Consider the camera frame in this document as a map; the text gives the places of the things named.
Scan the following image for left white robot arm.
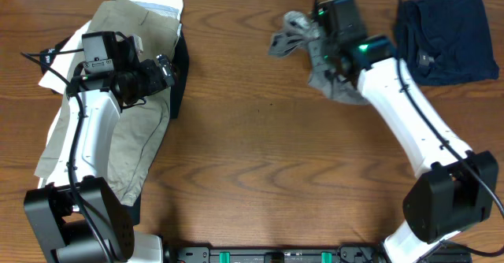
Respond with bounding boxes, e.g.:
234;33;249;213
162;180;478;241
24;54;176;262

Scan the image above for khaki folded shorts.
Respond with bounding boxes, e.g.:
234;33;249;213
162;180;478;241
34;0;181;207

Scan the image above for black garment with logo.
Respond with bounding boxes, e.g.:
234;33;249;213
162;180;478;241
39;0;191;227

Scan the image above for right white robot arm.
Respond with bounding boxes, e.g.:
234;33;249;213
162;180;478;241
308;35;503;262

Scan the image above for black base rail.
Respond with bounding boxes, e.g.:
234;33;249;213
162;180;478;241
172;246;473;263

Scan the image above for grey shorts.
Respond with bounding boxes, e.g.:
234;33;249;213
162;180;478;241
268;11;369;106

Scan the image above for dark navy folded garment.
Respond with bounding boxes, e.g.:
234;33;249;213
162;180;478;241
395;0;499;86

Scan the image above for light blue folded garment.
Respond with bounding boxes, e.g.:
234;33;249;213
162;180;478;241
133;0;183;37

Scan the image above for white folded garment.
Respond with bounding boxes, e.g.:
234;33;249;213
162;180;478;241
31;0;184;189

